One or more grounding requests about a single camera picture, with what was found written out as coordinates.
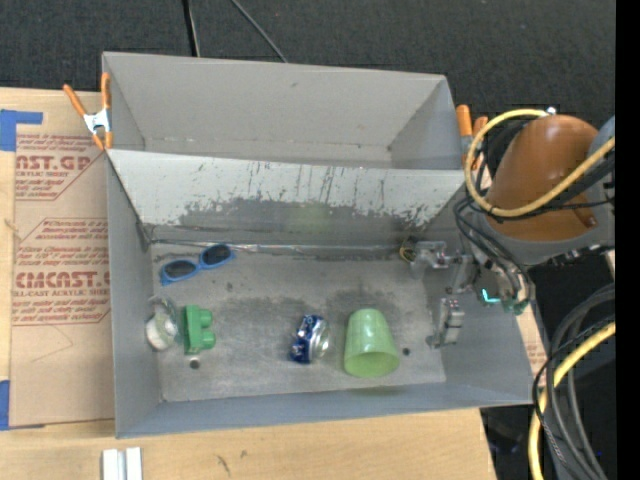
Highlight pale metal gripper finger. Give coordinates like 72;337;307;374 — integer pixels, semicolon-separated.
425;296;467;350
409;240;461;280

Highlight light green plastic cup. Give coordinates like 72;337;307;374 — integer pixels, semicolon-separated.
342;307;401;380

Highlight crushed blue drink can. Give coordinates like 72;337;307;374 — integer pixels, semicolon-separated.
288;313;332;366

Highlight grey metal bin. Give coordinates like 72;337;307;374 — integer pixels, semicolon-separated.
101;51;535;439

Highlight green toy building block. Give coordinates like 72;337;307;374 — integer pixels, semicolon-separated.
179;305;218;356

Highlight blue sunglasses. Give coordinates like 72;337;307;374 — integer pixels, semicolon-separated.
158;243;237;287

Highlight clear glass jar, white lid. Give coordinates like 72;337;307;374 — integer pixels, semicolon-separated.
144;296;181;352

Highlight brown cardboard board, red print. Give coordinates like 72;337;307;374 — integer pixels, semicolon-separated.
0;86;117;432

